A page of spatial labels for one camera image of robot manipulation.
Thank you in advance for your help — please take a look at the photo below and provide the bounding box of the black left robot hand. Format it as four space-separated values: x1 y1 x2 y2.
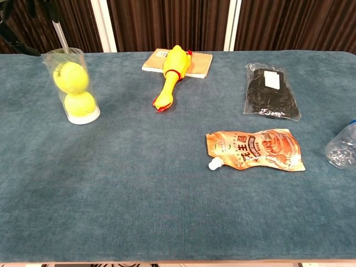
0 0 61 57

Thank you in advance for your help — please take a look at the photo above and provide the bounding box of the yellow rubber chicken toy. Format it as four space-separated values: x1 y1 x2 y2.
152 45 192 112

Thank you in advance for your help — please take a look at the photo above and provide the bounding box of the clear water bottle blue label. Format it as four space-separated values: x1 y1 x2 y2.
324 118 356 170

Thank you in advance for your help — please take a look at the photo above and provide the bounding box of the clear plastic cup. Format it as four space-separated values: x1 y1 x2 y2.
41 47 101 125

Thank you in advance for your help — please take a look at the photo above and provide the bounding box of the yellow tennis ball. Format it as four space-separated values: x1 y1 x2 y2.
64 91 97 117
53 61 90 95

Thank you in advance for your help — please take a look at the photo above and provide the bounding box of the black item in plastic bag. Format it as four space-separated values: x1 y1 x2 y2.
243 62 302 122

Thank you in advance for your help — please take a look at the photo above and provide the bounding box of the orange spouted sauce pouch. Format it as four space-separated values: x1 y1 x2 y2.
205 128 306 172

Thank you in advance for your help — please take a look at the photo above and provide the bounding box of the blue table cloth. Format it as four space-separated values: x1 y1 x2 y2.
0 50 356 264

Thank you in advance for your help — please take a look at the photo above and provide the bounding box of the white partition post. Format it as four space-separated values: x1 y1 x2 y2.
52 19 70 51
90 0 118 53
223 0 242 52

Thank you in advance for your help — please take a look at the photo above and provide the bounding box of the brown spiral notebook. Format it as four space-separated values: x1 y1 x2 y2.
141 48 214 80

